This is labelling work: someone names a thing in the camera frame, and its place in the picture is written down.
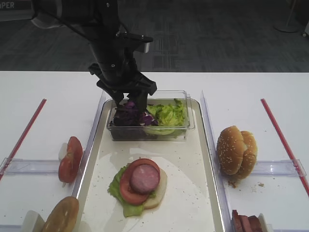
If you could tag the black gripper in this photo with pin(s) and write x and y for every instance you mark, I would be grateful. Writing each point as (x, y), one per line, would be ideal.
(117, 74)

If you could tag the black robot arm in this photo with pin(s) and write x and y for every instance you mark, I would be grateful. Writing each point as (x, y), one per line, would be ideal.
(98, 22)

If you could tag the green lettuce pile in box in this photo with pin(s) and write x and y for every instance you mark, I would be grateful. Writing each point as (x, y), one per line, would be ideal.
(167, 115)

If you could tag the white block behind tomato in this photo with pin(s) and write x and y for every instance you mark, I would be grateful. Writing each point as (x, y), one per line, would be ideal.
(63, 151)

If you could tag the upright tomato slices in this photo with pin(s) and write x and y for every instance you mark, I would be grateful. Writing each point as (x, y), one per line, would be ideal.
(69, 165)

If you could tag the tomato slice on stack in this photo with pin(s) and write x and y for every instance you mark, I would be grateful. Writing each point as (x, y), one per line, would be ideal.
(140, 162)

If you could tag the lettuce leaf on stack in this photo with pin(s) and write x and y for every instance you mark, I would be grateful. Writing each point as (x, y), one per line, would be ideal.
(116, 188)

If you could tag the upright sausage slices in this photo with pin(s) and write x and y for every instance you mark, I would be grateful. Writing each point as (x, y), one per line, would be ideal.
(244, 223)

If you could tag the purple cabbage pile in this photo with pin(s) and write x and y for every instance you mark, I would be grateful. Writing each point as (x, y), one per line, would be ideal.
(128, 115)

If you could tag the clear plastic salad box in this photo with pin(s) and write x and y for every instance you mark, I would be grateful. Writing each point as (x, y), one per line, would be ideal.
(137, 133)

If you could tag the sausage slice on stack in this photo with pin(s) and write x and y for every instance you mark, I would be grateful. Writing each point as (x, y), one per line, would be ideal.
(145, 178)

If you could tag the sesame bun front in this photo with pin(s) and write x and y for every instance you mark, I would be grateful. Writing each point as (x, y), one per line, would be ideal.
(230, 149)

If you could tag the sesame bun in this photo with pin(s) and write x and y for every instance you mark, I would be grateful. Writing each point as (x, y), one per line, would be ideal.
(230, 149)
(249, 156)

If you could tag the white metal tray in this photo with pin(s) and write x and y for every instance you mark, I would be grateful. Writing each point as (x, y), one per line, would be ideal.
(190, 201)

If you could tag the sesame bun rear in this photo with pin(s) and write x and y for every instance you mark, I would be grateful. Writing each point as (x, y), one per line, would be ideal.
(249, 156)

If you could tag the upright toasted bun half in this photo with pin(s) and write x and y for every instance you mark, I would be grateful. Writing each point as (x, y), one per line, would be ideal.
(63, 216)

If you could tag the left red strip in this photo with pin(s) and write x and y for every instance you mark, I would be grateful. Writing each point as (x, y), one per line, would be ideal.
(24, 137)

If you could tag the red strip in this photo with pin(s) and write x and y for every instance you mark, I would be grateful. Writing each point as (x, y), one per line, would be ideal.
(24, 137)
(286, 146)

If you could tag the white block behind bun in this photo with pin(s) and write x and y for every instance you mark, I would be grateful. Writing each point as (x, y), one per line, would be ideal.
(33, 222)

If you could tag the right red strip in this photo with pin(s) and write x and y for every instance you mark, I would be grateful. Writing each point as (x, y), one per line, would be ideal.
(286, 146)

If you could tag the white stand base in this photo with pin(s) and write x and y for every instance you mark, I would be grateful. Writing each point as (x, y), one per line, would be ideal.
(287, 27)

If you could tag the white block behind sausage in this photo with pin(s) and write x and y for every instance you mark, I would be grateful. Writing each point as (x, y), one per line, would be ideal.
(266, 227)

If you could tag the left long clear rail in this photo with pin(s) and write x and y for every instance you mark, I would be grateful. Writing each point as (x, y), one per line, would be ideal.
(76, 192)

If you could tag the long clear rail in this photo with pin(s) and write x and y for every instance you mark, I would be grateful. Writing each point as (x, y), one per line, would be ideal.
(76, 192)
(226, 223)

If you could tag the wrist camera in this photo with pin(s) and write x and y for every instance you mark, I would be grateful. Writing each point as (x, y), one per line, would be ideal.
(133, 42)

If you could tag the upper left clear rail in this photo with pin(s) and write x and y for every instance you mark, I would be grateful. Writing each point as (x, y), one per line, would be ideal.
(11, 166)

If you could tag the right long clear rail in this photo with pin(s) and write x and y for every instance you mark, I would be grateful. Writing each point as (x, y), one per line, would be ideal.
(226, 223)

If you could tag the upper right clear rail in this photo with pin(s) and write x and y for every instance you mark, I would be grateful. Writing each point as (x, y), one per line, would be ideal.
(289, 168)

